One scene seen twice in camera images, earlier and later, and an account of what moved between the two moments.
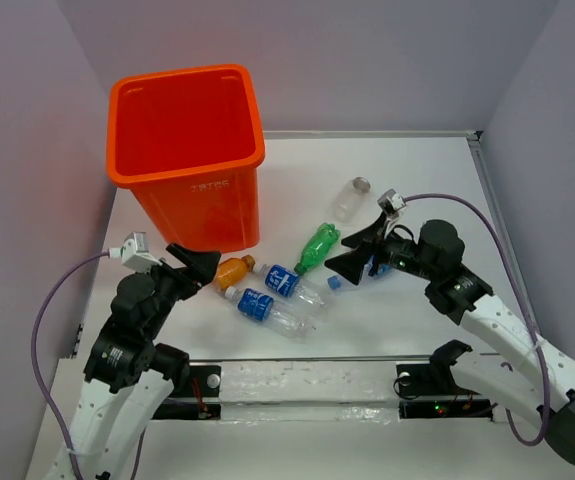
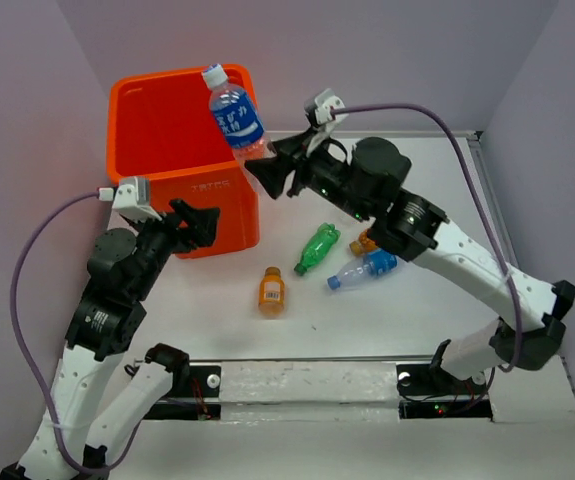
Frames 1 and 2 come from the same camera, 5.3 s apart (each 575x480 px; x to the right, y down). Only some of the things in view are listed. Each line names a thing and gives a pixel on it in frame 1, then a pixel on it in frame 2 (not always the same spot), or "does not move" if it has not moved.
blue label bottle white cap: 283,281 -> 237,116
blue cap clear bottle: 373,269 does not move
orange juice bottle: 233,271 -> 272,293
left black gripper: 201,264 -> 202,231
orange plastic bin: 189,142 does not move
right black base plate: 425,380 does not move
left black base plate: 203,401 does not move
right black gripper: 351,264 -> 275,171
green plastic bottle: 317,247 does not move
